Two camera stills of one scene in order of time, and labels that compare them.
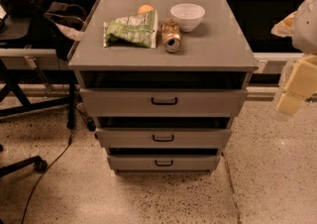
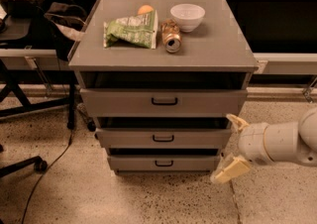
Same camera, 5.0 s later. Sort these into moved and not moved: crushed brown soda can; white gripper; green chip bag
Moved: white gripper
Not moved: crushed brown soda can; green chip bag
